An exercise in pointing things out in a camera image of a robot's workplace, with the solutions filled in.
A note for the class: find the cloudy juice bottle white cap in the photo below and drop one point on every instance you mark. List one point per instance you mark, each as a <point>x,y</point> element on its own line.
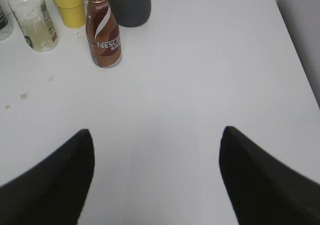
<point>35,23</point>

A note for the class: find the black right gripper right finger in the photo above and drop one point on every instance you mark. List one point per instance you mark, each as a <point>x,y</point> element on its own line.
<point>263,190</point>

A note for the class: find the dark grey mug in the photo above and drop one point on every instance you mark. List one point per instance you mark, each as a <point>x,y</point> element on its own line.
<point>131,13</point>

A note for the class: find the brown Nescafe coffee bottle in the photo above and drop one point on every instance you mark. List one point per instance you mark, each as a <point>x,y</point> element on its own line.
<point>103,35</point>

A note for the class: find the clear water bottle green label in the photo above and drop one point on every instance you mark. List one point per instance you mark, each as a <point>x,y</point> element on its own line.
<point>5,26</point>

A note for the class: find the yellow paper cup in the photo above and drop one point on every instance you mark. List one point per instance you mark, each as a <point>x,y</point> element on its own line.
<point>72,12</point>

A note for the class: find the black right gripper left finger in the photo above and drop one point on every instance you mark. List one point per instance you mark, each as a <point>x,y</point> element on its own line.
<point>54,191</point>

